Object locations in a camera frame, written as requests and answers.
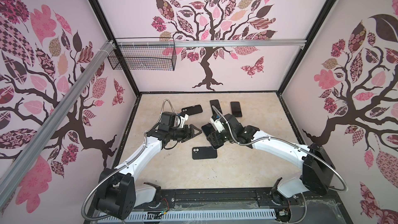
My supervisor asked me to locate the metal conduit cable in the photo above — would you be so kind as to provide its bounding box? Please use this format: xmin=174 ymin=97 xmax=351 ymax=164
xmin=211 ymin=105 xmax=349 ymax=193
xmin=80 ymin=99 xmax=178 ymax=222

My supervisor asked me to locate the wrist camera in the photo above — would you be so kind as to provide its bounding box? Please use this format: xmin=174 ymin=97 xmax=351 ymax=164
xmin=177 ymin=113 xmax=189 ymax=128
xmin=210 ymin=117 xmax=224 ymax=133

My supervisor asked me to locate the aluminium rail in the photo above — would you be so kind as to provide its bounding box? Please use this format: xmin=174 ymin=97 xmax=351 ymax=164
xmin=116 ymin=38 xmax=307 ymax=48
xmin=1 ymin=40 xmax=115 ymax=207

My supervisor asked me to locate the black wire basket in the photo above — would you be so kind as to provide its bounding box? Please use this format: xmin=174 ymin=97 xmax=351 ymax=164
xmin=108 ymin=37 xmax=177 ymax=71

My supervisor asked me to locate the silver-edged black phone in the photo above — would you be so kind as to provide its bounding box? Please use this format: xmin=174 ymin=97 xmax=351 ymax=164
xmin=209 ymin=100 xmax=222 ymax=115

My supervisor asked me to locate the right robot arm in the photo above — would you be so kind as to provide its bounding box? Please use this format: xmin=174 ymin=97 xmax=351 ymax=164
xmin=202 ymin=114 xmax=335 ymax=204

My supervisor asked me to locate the dark phone screen up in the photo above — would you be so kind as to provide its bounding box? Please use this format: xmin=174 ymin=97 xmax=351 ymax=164
xmin=201 ymin=123 xmax=216 ymax=137

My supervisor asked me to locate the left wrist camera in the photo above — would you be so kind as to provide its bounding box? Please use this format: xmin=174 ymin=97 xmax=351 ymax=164
xmin=177 ymin=113 xmax=189 ymax=128

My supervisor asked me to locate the left aluminium rail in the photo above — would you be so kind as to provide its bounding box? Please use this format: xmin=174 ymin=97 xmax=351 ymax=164
xmin=1 ymin=40 xmax=115 ymax=207

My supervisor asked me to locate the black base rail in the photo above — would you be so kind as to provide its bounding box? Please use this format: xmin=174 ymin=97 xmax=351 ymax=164
xmin=88 ymin=188 xmax=353 ymax=224

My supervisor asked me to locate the white slotted cable duct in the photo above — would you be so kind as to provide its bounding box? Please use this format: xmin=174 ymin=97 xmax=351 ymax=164
xmin=97 ymin=209 xmax=277 ymax=224

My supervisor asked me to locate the right metal conduit cable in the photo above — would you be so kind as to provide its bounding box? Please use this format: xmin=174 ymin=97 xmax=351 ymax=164
xmin=211 ymin=105 xmax=349 ymax=193

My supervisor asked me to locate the back aluminium rail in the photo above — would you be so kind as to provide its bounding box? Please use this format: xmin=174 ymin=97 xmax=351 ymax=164
xmin=116 ymin=38 xmax=307 ymax=48

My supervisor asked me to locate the large black phone case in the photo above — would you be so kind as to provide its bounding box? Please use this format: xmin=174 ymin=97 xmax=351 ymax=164
xmin=192 ymin=146 xmax=218 ymax=160

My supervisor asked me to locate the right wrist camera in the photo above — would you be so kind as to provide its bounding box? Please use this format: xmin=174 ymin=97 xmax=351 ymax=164
xmin=210 ymin=117 xmax=224 ymax=133

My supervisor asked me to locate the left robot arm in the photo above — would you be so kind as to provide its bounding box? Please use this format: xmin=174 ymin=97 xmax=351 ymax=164
xmin=90 ymin=112 xmax=202 ymax=220

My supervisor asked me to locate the purple phone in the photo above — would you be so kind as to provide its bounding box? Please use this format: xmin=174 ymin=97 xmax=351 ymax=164
xmin=231 ymin=101 xmax=243 ymax=117

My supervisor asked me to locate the small black phone case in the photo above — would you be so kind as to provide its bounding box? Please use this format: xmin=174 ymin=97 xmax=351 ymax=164
xmin=181 ymin=105 xmax=203 ymax=116

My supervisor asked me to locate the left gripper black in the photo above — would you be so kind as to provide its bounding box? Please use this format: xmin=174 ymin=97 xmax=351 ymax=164
xmin=169 ymin=124 xmax=202 ymax=143

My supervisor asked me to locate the left metal conduit cable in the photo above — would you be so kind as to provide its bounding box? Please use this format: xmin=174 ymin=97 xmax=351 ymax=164
xmin=80 ymin=99 xmax=178 ymax=222

